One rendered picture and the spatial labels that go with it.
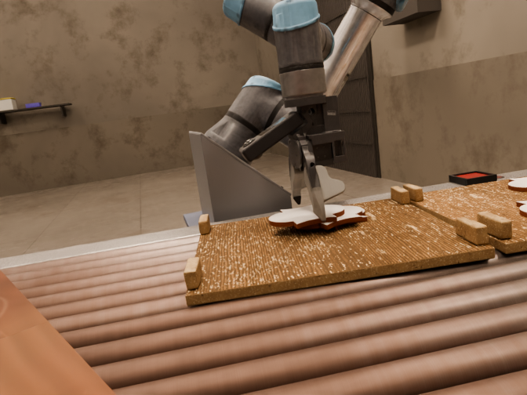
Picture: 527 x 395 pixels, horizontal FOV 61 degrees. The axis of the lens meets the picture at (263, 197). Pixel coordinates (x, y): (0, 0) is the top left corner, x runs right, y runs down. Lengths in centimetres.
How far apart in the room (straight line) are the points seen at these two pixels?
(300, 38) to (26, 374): 61
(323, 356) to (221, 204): 68
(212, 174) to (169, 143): 981
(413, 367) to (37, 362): 30
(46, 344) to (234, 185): 83
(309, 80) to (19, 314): 54
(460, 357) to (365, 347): 8
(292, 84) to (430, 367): 48
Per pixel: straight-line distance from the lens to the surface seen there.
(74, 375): 26
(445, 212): 83
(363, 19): 116
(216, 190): 107
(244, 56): 1125
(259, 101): 120
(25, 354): 30
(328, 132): 77
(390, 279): 62
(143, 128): 1085
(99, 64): 1096
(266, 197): 110
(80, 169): 1098
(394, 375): 43
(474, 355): 46
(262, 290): 59
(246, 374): 45
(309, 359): 45
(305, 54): 74
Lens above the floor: 116
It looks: 11 degrees down
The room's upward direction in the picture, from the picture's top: 8 degrees counter-clockwise
